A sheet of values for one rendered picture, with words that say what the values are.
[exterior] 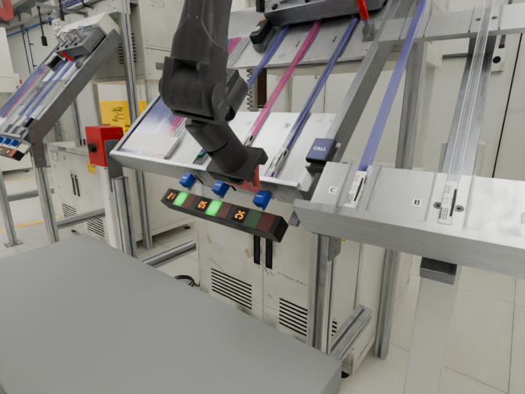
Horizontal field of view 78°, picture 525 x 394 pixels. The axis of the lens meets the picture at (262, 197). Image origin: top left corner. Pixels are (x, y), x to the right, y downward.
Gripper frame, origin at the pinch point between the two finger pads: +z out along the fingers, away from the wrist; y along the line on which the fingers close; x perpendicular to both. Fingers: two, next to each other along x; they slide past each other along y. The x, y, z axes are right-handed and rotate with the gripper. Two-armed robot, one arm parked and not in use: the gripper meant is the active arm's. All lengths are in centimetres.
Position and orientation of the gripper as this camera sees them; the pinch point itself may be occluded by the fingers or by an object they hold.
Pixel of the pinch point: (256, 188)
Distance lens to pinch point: 63.7
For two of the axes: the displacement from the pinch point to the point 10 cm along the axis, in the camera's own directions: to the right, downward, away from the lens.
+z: 4.2, 5.4, 7.3
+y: -7.9, -1.8, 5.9
